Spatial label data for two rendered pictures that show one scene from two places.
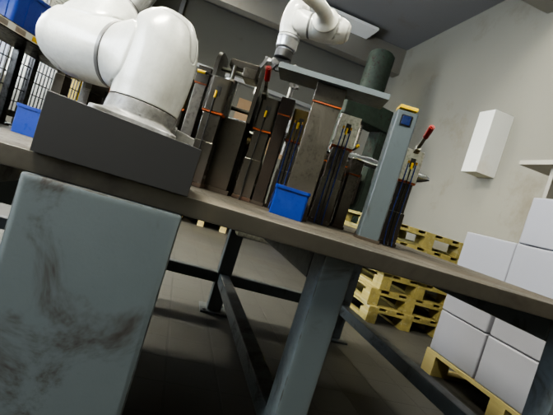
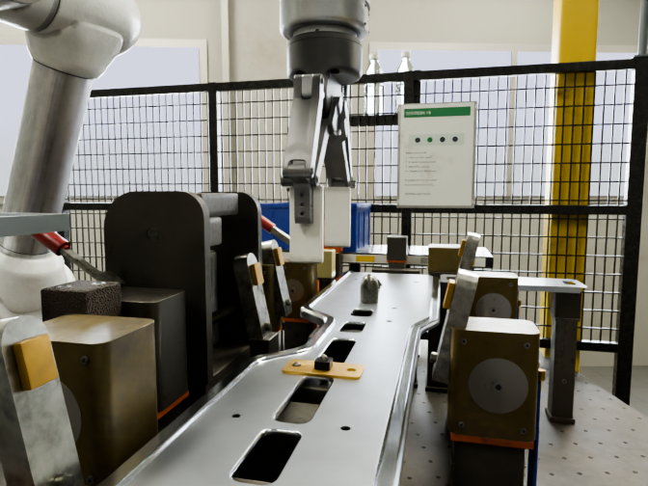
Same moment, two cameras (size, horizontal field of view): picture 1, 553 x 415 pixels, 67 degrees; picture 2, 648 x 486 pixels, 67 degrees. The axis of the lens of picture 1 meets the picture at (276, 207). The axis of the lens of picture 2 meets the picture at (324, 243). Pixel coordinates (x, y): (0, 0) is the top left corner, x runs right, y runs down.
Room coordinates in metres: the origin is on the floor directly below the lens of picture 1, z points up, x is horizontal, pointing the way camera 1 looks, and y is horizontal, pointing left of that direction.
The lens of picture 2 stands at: (1.85, -0.33, 1.19)
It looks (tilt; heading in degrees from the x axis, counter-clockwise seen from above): 6 degrees down; 101
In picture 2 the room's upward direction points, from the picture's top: straight up
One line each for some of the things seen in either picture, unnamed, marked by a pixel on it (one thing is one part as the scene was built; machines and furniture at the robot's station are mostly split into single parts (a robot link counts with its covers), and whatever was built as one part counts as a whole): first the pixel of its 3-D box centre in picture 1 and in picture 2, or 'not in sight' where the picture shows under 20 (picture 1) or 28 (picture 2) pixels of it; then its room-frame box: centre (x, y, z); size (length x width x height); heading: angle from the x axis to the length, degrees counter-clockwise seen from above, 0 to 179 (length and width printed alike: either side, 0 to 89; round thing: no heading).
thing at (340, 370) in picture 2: not in sight; (323, 364); (1.75, 0.16, 1.01); 0.08 x 0.04 x 0.01; 177
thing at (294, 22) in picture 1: (298, 19); not in sight; (1.74, 0.15, 1.47); 0.13 x 0.11 x 0.16; 76
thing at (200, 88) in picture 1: (191, 123); not in sight; (1.54, 0.39, 0.91); 0.07 x 0.05 x 0.42; 178
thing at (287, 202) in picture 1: (289, 202); not in sight; (1.30, -0.03, 0.75); 0.11 x 0.10 x 0.09; 88
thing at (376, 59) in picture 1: (349, 160); not in sight; (5.48, -0.72, 1.46); 0.95 x 0.77 x 2.92; 104
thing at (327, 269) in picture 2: not in sight; (326, 331); (1.64, 0.71, 0.88); 0.04 x 0.04 x 0.37; 88
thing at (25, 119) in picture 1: (38, 123); not in sight; (1.33, 0.81, 0.75); 0.11 x 0.10 x 0.09; 88
